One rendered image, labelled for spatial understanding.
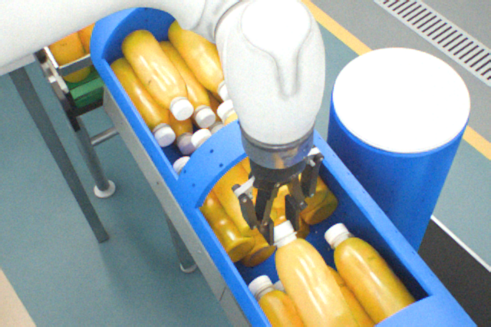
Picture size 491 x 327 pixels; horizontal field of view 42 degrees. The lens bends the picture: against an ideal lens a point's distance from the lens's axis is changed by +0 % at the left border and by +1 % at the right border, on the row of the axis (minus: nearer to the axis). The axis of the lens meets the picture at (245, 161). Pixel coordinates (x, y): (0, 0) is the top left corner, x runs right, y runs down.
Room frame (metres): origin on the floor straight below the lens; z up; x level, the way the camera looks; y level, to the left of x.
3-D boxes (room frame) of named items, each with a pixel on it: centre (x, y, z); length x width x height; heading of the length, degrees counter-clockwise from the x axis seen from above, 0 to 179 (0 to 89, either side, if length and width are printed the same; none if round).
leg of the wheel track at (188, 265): (0.98, 0.23, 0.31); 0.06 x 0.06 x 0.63; 26
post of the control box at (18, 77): (1.13, 0.55, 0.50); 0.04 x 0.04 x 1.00; 26
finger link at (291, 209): (0.47, -0.06, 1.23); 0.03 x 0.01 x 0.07; 26
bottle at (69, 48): (1.11, 0.40, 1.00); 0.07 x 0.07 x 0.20
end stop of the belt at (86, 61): (1.14, 0.23, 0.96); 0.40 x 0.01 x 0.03; 116
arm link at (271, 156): (0.46, -0.04, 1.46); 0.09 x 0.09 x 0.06
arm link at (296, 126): (0.48, -0.04, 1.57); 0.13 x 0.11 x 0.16; 10
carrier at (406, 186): (0.83, -0.33, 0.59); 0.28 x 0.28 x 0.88
